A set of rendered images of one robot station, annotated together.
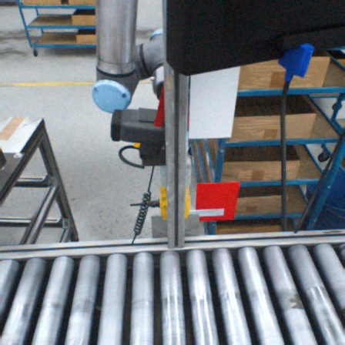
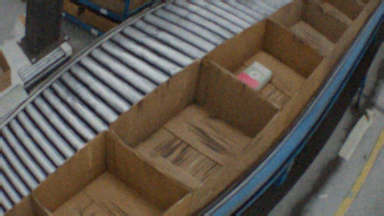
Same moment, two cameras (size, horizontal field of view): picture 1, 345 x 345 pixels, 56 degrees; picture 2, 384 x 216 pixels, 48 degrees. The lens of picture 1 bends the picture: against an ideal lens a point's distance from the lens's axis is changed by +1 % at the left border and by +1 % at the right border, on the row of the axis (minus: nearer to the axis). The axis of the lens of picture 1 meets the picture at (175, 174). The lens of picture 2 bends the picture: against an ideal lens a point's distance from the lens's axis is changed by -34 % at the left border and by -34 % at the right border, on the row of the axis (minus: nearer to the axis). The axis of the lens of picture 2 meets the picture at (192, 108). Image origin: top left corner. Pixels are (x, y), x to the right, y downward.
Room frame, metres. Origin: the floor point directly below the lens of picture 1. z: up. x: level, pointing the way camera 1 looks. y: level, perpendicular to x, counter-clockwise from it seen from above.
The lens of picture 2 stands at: (-0.91, 1.63, 2.16)
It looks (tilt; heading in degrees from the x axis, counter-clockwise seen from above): 43 degrees down; 306
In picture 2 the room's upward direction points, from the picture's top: 9 degrees clockwise
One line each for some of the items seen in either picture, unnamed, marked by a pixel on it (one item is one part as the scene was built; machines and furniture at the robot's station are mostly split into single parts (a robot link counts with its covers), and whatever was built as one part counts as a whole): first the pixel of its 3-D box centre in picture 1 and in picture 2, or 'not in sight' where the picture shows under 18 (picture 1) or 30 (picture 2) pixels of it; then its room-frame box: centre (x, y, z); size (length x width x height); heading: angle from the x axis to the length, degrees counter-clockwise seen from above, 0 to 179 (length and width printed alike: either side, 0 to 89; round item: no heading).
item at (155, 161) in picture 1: (142, 148); not in sight; (0.54, 0.07, 1.02); 0.10 x 0.07 x 0.06; 94
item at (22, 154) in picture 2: not in sight; (30, 165); (0.18, 1.10, 0.72); 0.52 x 0.05 x 0.05; 4
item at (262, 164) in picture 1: (249, 142); not in sight; (1.19, -0.33, 0.59); 0.40 x 0.30 x 0.10; 1
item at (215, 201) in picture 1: (203, 203); not in sight; (0.55, -0.07, 0.85); 0.16 x 0.01 x 0.13; 94
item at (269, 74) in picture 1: (265, 50); not in sight; (1.19, -0.33, 0.99); 0.40 x 0.30 x 0.10; 0
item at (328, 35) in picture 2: not in sight; (312, 36); (-0.20, -0.09, 0.97); 0.39 x 0.29 x 0.17; 94
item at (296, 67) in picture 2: not in sight; (271, 74); (-0.23, 0.30, 0.96); 0.39 x 0.29 x 0.17; 94
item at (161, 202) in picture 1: (159, 199); not in sight; (0.58, 0.04, 0.84); 0.15 x 0.09 x 0.07; 94
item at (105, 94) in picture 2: not in sight; (108, 97); (0.21, 0.58, 0.72); 0.52 x 0.05 x 0.05; 4
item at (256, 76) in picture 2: not in sight; (254, 78); (-0.16, 0.31, 0.90); 0.13 x 0.07 x 0.04; 95
